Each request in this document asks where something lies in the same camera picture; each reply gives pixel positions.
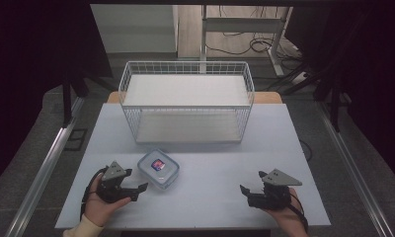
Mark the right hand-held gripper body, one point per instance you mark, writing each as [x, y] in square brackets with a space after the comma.
[271, 199]

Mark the black floor plate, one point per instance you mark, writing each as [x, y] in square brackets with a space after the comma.
[76, 140]

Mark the metal floor rail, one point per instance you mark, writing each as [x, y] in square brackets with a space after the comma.
[44, 171]
[353, 171]

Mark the white cabinet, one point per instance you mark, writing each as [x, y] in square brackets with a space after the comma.
[136, 29]

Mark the person's left hand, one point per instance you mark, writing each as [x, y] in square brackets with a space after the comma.
[98, 209]

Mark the white desk frame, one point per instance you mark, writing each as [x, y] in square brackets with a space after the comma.
[243, 24]

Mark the person's right hand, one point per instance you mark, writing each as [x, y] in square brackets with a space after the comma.
[291, 219]

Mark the clear plastic food container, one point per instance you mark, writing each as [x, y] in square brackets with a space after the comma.
[167, 174]

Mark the wooden table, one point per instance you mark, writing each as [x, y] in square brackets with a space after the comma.
[268, 97]

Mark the white power strip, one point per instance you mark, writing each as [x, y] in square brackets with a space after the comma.
[299, 77]

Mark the black stand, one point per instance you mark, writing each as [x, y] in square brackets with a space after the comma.
[334, 102]
[67, 98]

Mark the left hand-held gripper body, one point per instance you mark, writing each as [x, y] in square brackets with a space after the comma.
[110, 192]

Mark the dark curtain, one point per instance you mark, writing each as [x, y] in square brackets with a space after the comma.
[27, 49]
[366, 49]

